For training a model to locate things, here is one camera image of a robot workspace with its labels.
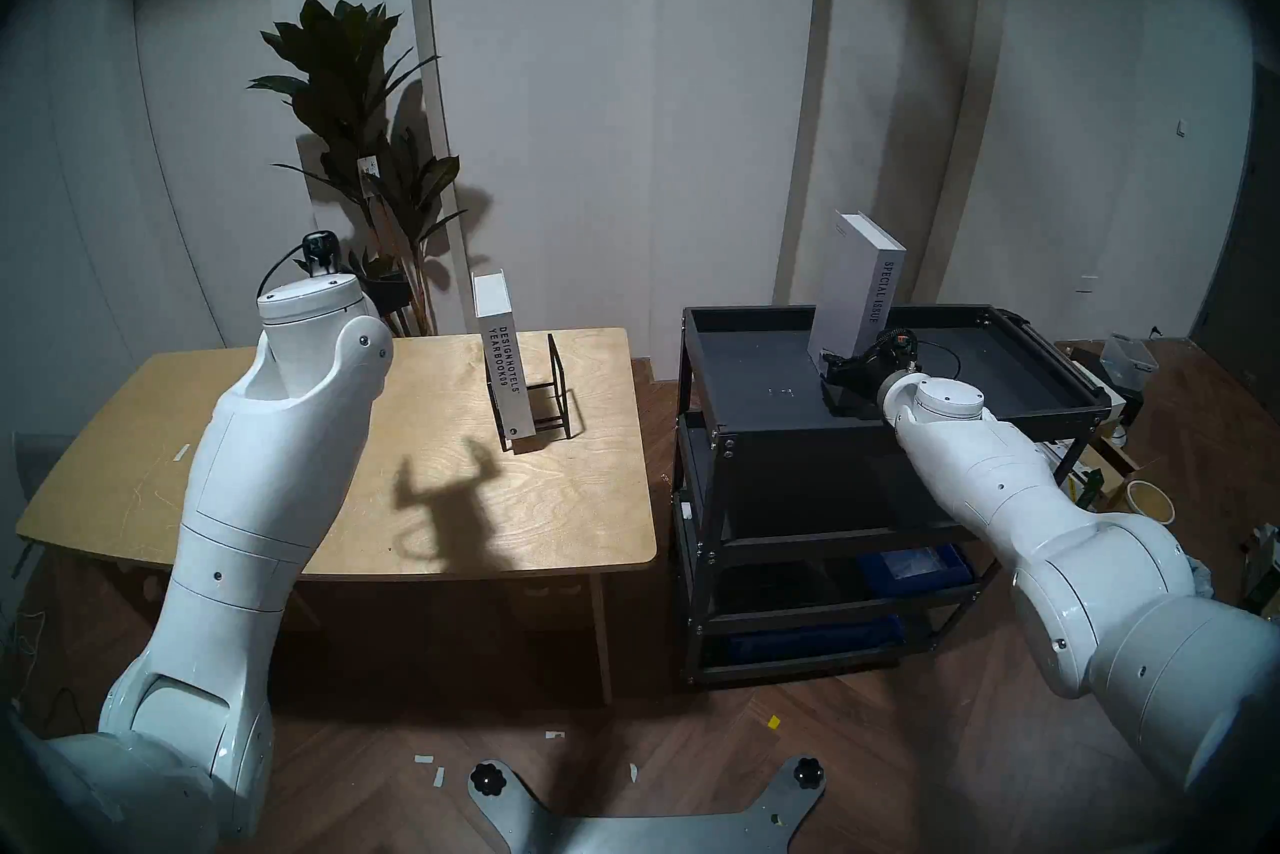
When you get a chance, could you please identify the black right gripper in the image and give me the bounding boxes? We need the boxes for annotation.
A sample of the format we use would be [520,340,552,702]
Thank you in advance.
[820,329,921,390]

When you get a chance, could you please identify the white Special Issue book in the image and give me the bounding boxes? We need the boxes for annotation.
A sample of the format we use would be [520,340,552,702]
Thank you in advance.
[807,210,908,375]

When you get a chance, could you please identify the black three-tier utility cart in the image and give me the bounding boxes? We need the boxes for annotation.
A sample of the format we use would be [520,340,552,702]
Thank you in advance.
[675,305,1113,685]

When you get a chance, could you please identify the white Design Hotels Yearbook book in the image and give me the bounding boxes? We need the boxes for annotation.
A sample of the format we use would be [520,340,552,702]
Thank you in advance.
[472,270,536,453]

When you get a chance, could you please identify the blue plastic bin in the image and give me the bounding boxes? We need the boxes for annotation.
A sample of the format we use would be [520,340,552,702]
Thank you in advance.
[858,545,976,588]

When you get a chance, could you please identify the tall green potted plant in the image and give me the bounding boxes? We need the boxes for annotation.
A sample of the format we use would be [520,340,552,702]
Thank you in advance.
[248,0,468,338]

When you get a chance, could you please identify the light wooden table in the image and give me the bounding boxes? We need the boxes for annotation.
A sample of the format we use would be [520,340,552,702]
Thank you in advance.
[17,327,658,708]

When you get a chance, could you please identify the white rectangular box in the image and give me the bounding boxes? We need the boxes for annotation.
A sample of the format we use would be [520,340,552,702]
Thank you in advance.
[1070,350,1128,423]

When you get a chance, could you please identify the brown cardboard box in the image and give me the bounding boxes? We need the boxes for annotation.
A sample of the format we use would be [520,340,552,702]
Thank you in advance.
[1075,437,1141,503]

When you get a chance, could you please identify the clear plastic storage box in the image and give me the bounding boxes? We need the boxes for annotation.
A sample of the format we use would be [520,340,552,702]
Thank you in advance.
[1100,335,1159,393]

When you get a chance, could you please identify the dark door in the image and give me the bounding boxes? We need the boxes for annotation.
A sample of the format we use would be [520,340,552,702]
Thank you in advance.
[1190,62,1280,363]

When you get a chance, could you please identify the dark clutter pile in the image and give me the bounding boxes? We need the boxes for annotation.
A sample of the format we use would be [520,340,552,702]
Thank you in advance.
[1240,522,1280,628]

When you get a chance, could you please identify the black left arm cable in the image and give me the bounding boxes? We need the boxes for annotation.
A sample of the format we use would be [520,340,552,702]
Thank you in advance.
[258,247,309,295]

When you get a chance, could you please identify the black wire book rack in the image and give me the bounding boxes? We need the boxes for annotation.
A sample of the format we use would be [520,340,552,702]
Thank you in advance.
[495,334,583,453]

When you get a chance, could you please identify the grey metal robot base plate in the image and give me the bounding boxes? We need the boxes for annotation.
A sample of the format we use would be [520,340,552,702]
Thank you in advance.
[468,757,826,854]

